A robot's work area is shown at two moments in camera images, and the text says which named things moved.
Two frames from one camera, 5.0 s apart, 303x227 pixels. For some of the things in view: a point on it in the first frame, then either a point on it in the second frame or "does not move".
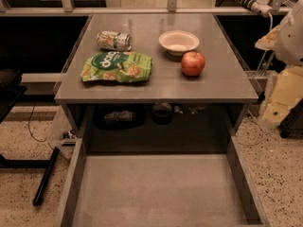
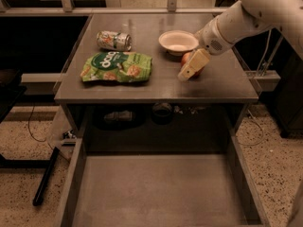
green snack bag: x=116 y=66 does not move
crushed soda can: x=117 y=41 does not move
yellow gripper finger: x=287 y=91 to x=212 y=41
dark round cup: x=162 y=113 does not move
